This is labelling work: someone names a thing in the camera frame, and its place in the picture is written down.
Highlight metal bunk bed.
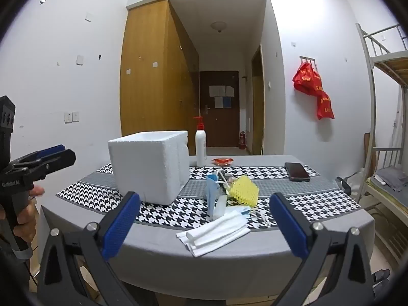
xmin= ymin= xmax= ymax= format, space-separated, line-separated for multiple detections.
xmin=355 ymin=22 xmax=408 ymax=262

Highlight red printed plastic bag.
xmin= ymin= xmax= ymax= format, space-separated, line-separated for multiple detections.
xmin=292 ymin=62 xmax=322 ymax=96
xmin=315 ymin=91 xmax=335 ymax=120

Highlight person's left hand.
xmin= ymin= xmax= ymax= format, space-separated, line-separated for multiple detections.
xmin=14 ymin=185 xmax=45 ymax=252

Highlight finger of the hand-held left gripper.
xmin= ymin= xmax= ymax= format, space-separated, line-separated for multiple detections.
xmin=19 ymin=149 xmax=77 ymax=182
xmin=13 ymin=144 xmax=66 ymax=166

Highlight houndstooth table runner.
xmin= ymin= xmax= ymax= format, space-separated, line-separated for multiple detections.
xmin=56 ymin=162 xmax=362 ymax=232

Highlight grey table cover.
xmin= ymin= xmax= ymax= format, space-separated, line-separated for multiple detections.
xmin=40 ymin=155 xmax=376 ymax=294

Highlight dark brown door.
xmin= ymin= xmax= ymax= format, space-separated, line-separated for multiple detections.
xmin=200 ymin=71 xmax=240 ymax=148

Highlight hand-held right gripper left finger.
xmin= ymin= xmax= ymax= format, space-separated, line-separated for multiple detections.
xmin=37 ymin=191 xmax=160 ymax=306

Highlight light wooden side door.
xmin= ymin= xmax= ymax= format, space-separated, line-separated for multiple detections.
xmin=251 ymin=45 xmax=266 ymax=155

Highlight papers on door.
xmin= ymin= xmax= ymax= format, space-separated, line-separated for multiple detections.
xmin=209 ymin=85 xmax=235 ymax=109

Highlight white pump bottle red cap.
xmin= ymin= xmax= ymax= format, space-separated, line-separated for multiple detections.
xmin=193 ymin=117 xmax=208 ymax=168

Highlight blue face mask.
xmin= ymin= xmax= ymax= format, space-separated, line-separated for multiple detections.
xmin=228 ymin=206 xmax=271 ymax=227
xmin=205 ymin=174 xmax=228 ymax=219

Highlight yellow foam net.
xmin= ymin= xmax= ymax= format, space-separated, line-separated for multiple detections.
xmin=230 ymin=175 xmax=259 ymax=207

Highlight black smartphone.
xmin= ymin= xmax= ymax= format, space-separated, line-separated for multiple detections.
xmin=284 ymin=162 xmax=311 ymax=182

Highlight grey folded bedding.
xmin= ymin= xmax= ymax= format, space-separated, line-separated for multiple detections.
xmin=374 ymin=167 xmax=408 ymax=192

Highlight white cloth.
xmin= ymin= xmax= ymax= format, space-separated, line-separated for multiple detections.
xmin=176 ymin=210 xmax=251 ymax=258

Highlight white foam box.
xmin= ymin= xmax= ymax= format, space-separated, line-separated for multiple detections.
xmin=108 ymin=130 xmax=190 ymax=205

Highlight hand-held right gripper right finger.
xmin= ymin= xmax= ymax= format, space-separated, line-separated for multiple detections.
xmin=269 ymin=192 xmax=375 ymax=306

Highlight black office chair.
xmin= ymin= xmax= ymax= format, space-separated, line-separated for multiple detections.
xmin=336 ymin=170 xmax=364 ymax=198

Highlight wooden wardrobe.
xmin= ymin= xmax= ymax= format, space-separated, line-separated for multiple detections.
xmin=120 ymin=0 xmax=200 ymax=137

